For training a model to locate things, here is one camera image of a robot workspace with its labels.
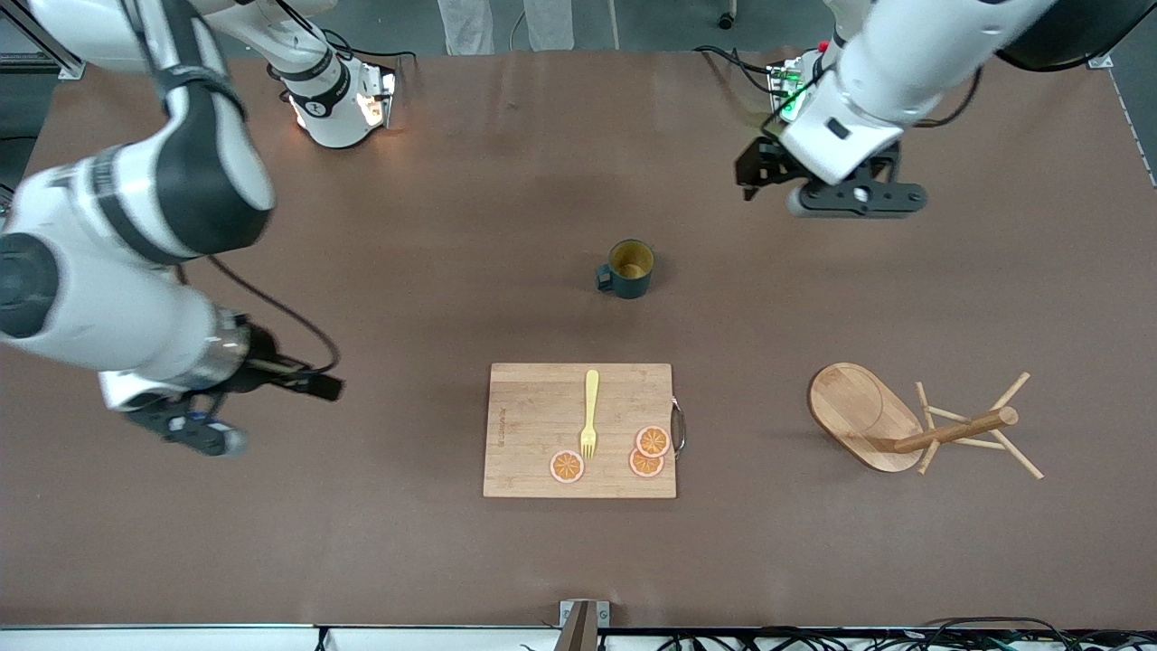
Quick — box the dark teal mug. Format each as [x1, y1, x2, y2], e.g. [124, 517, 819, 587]
[595, 239, 654, 300]

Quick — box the wooden mug rack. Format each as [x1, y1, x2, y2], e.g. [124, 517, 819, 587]
[807, 362, 1045, 480]

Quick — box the bamboo cutting board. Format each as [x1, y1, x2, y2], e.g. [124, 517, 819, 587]
[483, 363, 678, 500]

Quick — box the yellow plastic fork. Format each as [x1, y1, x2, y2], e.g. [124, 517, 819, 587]
[580, 369, 600, 460]

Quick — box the person in white trousers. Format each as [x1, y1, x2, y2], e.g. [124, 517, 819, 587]
[437, 0, 577, 55]

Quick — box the black arm base cable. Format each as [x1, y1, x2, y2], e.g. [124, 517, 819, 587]
[321, 27, 417, 66]
[691, 43, 780, 99]

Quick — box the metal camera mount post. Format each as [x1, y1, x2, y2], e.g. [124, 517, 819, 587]
[553, 599, 612, 651]

